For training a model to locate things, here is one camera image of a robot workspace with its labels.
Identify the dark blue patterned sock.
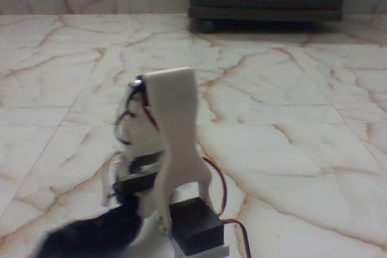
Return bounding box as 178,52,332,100
32,193,146,258

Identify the red black servo cable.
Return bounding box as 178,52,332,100
220,218,252,258

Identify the looped red white servo cable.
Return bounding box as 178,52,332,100
201,155,229,220

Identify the forearm servo cable bundle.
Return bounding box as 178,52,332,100
112,79,160,147

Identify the black cabinet caster wheel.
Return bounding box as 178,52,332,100
197,19,216,34

